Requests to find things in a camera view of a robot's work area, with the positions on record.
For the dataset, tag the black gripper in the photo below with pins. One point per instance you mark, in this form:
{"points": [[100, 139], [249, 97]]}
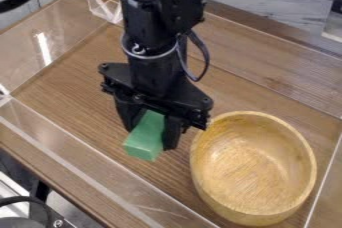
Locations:
{"points": [[154, 84]]}

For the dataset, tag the green rectangular block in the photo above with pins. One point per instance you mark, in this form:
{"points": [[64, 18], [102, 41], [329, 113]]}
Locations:
{"points": [[143, 143]]}

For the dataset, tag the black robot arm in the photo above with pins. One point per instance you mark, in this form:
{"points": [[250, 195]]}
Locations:
{"points": [[158, 28]]}

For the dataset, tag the brown wooden bowl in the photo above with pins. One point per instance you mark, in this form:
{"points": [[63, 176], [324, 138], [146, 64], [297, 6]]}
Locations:
{"points": [[253, 168]]}

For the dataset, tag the black table leg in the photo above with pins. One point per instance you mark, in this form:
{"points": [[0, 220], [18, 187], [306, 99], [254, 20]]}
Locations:
{"points": [[40, 191]]}

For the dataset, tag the clear acrylic tray wall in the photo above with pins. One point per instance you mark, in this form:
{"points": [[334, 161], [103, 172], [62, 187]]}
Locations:
{"points": [[59, 127]]}

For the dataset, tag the clear acrylic corner bracket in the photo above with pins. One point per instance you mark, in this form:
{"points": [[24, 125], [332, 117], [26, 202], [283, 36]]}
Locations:
{"points": [[107, 10]]}

